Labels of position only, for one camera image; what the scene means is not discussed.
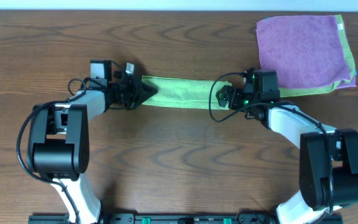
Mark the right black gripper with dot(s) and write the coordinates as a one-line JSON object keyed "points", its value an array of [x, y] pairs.
{"points": [[237, 97]]}

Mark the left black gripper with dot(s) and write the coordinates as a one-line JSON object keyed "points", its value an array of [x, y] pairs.
{"points": [[130, 92]]}

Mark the green microfiber cloth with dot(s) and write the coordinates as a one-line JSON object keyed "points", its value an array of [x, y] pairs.
{"points": [[179, 93]]}

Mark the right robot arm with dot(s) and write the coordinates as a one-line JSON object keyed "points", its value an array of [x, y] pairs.
{"points": [[328, 166]]}

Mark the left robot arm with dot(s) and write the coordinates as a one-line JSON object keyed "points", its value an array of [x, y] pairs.
{"points": [[58, 150]]}

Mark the lower green cloth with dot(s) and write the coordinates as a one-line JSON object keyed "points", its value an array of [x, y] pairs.
{"points": [[348, 57]]}

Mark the purple microfiber cloth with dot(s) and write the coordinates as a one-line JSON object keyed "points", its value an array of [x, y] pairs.
{"points": [[305, 51]]}

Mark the bottom purple cloth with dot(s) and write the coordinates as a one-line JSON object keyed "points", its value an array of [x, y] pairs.
{"points": [[347, 84]]}

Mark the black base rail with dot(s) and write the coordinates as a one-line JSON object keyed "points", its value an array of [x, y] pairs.
{"points": [[130, 218]]}

